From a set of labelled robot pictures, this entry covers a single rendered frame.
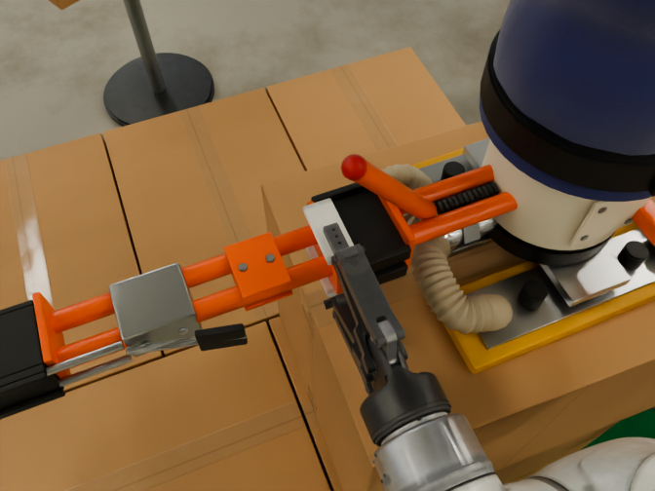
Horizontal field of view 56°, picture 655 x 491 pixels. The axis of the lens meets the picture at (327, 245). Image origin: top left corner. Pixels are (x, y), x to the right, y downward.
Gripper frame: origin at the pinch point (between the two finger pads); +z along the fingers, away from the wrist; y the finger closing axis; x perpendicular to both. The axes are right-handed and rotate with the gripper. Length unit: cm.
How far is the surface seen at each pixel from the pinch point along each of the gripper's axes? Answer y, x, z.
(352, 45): 109, 70, 145
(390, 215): -1.9, 6.9, -0.1
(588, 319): 10.8, 26.8, -14.1
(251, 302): 0.0, -9.2, -3.3
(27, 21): 110, -46, 207
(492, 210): -0.8, 17.6, -2.9
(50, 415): 53, -45, 16
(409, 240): -3.0, 7.0, -4.1
